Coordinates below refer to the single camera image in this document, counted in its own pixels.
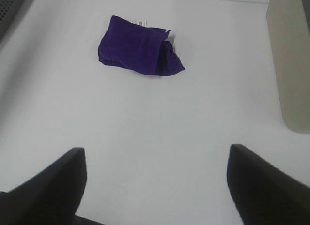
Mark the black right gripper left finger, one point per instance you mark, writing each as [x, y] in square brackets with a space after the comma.
[51, 197]

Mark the purple towel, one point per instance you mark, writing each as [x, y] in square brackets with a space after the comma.
[145, 50]

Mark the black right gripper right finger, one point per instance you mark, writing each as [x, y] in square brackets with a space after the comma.
[262, 194]

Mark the grey perforated laundry basket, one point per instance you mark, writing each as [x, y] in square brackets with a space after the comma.
[12, 13]

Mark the beige box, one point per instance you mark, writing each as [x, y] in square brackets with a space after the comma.
[289, 32]

